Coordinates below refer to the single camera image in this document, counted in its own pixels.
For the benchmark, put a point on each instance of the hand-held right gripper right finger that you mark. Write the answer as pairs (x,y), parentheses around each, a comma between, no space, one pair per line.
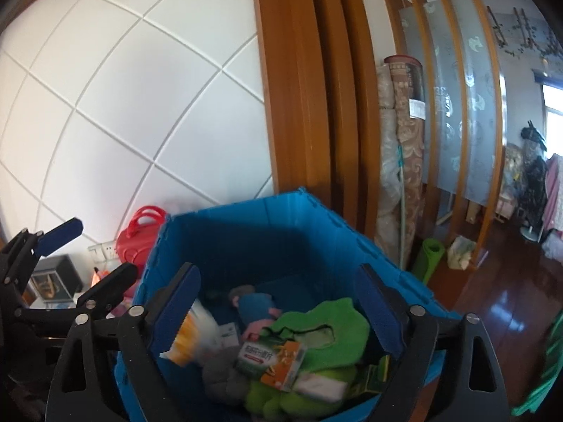
(382,312)

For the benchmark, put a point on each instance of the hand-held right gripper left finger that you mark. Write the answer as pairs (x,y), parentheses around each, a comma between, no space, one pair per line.
(176,312)

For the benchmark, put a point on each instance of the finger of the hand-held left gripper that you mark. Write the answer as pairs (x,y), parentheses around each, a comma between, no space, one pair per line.
(61,234)
(112,283)

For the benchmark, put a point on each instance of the yellow white packet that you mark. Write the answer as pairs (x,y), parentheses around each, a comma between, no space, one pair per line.
(193,338)

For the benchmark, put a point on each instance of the green frog plush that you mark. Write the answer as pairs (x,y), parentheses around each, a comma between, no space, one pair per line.
(334,321)

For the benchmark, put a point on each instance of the small white box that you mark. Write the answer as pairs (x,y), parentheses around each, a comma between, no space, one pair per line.
(228,336)

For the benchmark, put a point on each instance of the blue pig plush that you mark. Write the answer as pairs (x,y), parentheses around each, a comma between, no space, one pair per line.
(255,307)

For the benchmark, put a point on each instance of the grey plush toy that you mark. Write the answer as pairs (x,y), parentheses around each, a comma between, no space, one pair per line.
(224,380)

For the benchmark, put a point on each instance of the blue plastic crate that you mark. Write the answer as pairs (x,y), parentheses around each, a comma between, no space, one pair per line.
(246,237)

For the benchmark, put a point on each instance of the green orange medicine box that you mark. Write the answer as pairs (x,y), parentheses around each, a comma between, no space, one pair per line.
(268,360)

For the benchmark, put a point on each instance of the orange packet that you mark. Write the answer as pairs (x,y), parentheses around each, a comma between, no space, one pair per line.
(97,274)

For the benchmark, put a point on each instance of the red carry case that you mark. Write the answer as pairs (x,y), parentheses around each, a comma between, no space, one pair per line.
(136,246)

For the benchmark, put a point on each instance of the green yoga mat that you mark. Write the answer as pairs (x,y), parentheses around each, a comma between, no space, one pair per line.
(429,259)

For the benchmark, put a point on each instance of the teal mop pole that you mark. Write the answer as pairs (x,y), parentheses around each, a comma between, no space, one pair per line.
(401,206)

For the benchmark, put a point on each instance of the rolled patterned carpets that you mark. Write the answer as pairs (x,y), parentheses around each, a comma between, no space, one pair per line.
(409,162)

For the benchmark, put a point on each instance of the white fan stand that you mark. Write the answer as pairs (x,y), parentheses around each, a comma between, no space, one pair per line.
(530,234)

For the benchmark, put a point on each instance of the green cloth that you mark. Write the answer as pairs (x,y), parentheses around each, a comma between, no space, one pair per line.
(550,369)

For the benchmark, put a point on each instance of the pink hanging garment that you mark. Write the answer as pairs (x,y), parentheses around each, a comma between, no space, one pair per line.
(554,206)

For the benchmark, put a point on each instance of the wooden glass partition screen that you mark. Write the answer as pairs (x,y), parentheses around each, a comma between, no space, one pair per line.
(475,96)

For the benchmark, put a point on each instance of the bright window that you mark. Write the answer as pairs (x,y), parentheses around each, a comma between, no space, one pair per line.
(552,96)

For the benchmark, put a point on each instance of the hanging vine decoration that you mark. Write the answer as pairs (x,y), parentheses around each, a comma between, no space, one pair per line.
(523,30)

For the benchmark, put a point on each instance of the white wall socket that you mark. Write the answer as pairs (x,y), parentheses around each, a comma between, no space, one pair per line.
(105,250)

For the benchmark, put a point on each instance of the wooden wall pilaster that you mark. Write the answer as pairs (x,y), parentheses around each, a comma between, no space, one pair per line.
(299,96)

